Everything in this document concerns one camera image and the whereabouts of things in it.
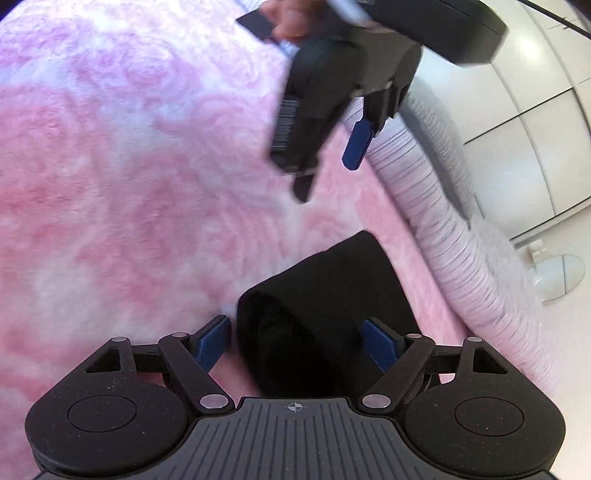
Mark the person's left hand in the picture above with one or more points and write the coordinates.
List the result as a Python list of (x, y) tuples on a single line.
[(295, 21)]

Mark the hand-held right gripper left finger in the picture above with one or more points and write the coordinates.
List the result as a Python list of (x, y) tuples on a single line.
[(212, 344)]

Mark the white wardrobe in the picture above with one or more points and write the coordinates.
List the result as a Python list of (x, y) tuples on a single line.
[(540, 115)]

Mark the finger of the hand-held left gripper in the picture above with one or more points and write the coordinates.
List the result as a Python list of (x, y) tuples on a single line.
[(356, 143), (302, 187)]

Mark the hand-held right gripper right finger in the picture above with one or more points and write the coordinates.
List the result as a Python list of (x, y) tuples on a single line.
[(381, 344)]

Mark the black pants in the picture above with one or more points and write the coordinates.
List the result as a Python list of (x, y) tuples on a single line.
[(318, 318)]

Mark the pink floral blanket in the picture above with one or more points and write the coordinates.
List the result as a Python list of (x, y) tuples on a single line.
[(129, 184)]

